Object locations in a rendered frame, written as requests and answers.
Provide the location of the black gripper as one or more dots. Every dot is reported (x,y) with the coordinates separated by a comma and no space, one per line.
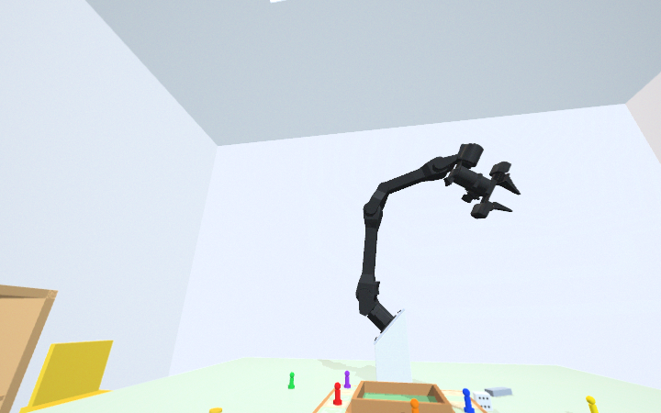
(484,187)

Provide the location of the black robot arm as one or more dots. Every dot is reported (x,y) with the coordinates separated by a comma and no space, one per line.
(435,169)

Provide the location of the red pawn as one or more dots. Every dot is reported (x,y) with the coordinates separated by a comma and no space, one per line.
(337,401)

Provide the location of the blue pawn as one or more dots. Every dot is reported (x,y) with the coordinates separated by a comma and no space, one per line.
(468,405)

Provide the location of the orange pawn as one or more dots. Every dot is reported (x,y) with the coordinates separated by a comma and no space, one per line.
(415,404)

